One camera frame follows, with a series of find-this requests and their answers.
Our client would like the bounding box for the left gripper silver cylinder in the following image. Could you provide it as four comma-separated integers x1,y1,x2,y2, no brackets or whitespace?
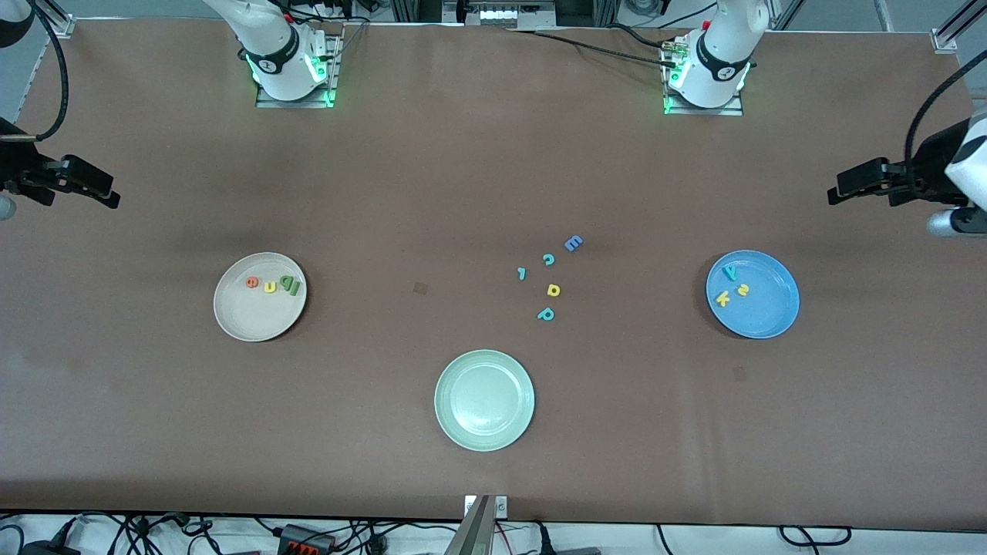
927,207,987,238

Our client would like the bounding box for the blue plate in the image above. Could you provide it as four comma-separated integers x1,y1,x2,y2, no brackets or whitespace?
706,249,800,340

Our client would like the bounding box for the beige brown plate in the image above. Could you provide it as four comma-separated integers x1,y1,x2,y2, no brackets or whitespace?
213,252,308,342

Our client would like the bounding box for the grey metal control box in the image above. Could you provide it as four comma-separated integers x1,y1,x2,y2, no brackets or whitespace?
443,0,556,30

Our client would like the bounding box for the black orange power connector box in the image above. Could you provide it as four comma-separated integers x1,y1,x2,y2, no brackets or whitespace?
278,523,337,555

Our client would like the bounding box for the pale green plate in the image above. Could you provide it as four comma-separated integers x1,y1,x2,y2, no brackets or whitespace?
433,349,536,452

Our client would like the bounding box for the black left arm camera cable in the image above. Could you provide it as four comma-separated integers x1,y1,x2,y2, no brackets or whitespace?
904,50,987,186

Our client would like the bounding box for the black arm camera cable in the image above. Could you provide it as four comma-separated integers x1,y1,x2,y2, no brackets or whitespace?
0,0,70,143
904,50,987,186

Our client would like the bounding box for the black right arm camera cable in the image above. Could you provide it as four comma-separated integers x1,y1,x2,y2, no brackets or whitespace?
0,0,70,143

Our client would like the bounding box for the aluminium frame corner bracket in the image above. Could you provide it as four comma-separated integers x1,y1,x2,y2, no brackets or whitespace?
31,0,78,38
931,0,974,53

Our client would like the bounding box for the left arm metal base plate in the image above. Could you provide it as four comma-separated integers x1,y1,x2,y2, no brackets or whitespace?
663,31,746,118

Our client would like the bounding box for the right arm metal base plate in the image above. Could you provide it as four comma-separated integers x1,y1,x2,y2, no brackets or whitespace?
255,29,345,109

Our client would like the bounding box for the long black table cable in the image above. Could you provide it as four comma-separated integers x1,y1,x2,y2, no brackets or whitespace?
511,25,681,69

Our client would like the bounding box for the grey metal camera mount bar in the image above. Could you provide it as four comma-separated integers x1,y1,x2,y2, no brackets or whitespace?
444,495,510,555

